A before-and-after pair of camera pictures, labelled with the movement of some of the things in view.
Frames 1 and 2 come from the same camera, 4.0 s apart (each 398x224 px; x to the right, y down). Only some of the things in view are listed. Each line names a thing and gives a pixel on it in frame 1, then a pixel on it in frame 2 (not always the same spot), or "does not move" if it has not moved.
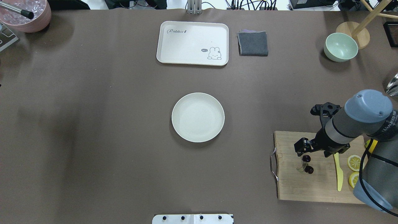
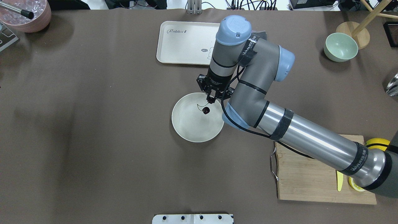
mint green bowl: x=339 y=47 does not move
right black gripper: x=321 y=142 -> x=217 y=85
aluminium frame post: x=194 y=7 does not move
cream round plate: x=198 y=117 does not move
